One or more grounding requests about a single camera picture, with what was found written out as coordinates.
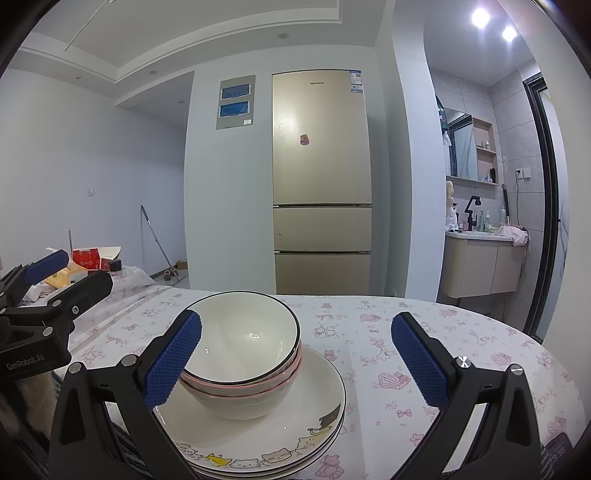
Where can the hanging towel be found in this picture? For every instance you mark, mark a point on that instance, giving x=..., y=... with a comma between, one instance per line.
x=442, y=120

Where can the beige refrigerator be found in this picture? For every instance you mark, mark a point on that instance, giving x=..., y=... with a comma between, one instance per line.
x=323, y=184

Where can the red paper box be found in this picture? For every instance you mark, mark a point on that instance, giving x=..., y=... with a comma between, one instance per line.
x=87, y=258

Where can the white bathroom outlet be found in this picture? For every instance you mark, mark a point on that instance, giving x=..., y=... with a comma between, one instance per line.
x=522, y=173

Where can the yellow packet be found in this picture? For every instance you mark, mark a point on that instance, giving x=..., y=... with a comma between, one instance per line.
x=64, y=279

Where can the cream plush figure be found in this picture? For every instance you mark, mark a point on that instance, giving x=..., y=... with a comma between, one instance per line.
x=450, y=198

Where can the white black-rimmed plate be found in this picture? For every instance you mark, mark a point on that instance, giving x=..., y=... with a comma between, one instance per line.
x=307, y=462

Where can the pink printed white tablecloth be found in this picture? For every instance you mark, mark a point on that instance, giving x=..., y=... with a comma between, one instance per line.
x=360, y=332

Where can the grey wall panel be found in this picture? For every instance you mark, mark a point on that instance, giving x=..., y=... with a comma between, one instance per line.
x=235, y=101

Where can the pink strawberry bunny bowl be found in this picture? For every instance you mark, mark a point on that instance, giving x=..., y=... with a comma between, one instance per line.
x=240, y=408

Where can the black faucet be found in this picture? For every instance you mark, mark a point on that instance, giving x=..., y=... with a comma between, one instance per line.
x=471, y=217

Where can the fridge label sticker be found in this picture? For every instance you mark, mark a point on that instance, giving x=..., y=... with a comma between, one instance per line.
x=355, y=82

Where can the beige vanity cabinet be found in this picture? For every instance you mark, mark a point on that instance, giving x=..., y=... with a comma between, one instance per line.
x=480, y=267

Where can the pale green bottle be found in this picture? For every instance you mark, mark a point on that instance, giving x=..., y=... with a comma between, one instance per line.
x=482, y=221

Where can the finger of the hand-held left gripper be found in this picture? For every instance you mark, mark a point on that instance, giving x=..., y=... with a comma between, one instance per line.
x=92, y=286
x=46, y=267

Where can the bright ceiling spotlight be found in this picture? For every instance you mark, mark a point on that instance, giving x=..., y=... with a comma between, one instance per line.
x=480, y=17
x=509, y=33

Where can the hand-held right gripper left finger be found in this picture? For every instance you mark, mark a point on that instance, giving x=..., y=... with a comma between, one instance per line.
x=175, y=360

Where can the dark-framed glass sliding door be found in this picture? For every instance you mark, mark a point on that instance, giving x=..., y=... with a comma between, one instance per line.
x=551, y=194

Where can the wall niche shelf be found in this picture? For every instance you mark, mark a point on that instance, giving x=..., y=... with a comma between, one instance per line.
x=485, y=138

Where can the white cartoon cat plate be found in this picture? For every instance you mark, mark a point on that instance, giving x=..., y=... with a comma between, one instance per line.
x=318, y=387

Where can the pink cloth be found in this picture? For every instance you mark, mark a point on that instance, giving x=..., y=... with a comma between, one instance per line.
x=515, y=234

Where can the white bottle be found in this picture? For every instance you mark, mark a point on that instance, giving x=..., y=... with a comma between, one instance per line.
x=502, y=217

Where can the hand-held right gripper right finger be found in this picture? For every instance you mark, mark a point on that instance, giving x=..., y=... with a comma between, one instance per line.
x=418, y=360

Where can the black-lidded jar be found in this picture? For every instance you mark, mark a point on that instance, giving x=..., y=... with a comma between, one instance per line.
x=115, y=266

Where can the small fridge magnet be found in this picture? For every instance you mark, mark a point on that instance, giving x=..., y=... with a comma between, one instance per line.
x=304, y=140

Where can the white black-rimmed bowl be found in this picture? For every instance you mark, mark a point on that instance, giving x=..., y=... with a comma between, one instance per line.
x=249, y=341

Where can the pink-rimmed ceramic bowl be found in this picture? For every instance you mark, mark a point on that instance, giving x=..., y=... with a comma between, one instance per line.
x=295, y=368

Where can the bathroom mirror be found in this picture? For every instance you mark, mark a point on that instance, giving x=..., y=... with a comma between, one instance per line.
x=461, y=147

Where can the black phone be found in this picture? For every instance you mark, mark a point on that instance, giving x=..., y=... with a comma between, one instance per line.
x=556, y=457

